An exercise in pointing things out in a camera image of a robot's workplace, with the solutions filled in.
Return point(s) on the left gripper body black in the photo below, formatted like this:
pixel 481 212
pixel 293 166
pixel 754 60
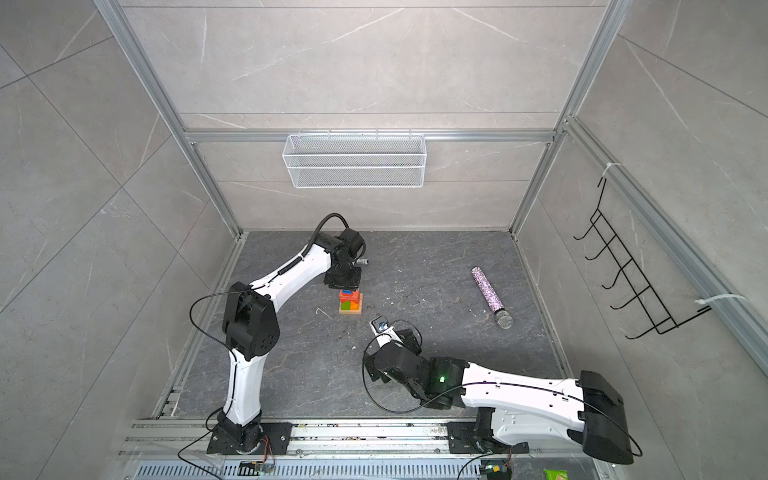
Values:
pixel 350 277

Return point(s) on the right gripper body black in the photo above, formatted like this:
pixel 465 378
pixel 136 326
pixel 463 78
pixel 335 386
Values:
pixel 373 367

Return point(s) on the natural wood block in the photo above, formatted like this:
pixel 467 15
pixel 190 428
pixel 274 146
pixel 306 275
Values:
pixel 351 312

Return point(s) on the orange rectangular block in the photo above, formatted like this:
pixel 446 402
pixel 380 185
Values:
pixel 353 301

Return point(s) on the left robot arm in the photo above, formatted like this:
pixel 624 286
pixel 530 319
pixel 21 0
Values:
pixel 251 329

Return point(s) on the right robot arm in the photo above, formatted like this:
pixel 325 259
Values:
pixel 512 411

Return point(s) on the glitter purple tube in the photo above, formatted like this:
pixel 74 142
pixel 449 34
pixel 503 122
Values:
pixel 501 316

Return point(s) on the green packet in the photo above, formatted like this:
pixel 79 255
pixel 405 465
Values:
pixel 556 474

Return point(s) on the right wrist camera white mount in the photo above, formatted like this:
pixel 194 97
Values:
pixel 383 331

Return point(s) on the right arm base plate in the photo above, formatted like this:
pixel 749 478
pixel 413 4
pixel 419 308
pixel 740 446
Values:
pixel 465 438

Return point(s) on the white wire mesh basket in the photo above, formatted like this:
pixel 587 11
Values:
pixel 362 160

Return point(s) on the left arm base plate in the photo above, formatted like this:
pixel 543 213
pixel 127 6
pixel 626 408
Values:
pixel 270 437

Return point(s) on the white perforated cable tray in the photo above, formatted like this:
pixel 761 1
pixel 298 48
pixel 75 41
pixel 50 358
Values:
pixel 316 469

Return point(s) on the aluminium mounting rail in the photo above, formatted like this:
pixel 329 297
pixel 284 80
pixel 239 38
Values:
pixel 312 438

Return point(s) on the black wire hook rack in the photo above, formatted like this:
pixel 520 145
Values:
pixel 630 273

